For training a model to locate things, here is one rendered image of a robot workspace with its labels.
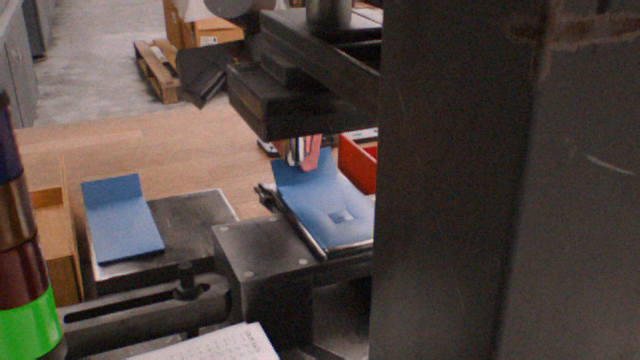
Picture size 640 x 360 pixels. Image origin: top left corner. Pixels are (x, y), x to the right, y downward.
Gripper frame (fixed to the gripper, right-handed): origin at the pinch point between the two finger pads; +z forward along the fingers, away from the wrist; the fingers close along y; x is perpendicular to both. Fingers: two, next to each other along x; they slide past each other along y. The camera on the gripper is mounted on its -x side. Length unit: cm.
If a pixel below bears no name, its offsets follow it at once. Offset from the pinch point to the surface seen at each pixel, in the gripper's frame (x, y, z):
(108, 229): -21.4, -10.5, 1.4
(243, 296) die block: -11.9, 12.7, 10.0
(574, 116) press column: -4.6, 47.7, 2.4
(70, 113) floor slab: -33, -337, -76
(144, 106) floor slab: 10, -335, -72
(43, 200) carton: -28.4, -21.6, -4.4
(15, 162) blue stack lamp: -23.8, 32.1, -2.3
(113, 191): -19.8, -16.6, -3.1
